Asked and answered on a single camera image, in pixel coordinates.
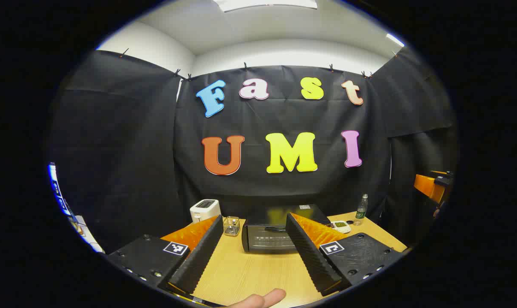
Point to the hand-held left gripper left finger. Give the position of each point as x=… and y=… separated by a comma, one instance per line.
x=200, y=256

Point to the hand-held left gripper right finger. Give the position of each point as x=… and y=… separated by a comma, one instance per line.
x=311, y=256

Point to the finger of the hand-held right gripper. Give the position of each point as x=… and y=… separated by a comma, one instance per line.
x=429, y=186

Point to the black electric oven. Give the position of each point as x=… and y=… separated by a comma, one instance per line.
x=267, y=237

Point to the white divided dish of beans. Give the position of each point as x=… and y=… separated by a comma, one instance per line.
x=340, y=226

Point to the small clear glass container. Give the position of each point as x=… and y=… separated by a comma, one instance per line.
x=231, y=226

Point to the white toaster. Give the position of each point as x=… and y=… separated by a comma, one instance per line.
x=205, y=209

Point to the clear green label water bottle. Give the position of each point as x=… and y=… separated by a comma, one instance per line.
x=361, y=211

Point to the black backdrop cloth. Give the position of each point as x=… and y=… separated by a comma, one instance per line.
x=125, y=171

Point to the white blue edged panel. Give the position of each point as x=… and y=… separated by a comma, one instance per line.
x=63, y=201

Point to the small ceiling light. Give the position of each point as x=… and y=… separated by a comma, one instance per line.
x=395, y=39

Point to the large ceiling light panel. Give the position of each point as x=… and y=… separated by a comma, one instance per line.
x=267, y=4

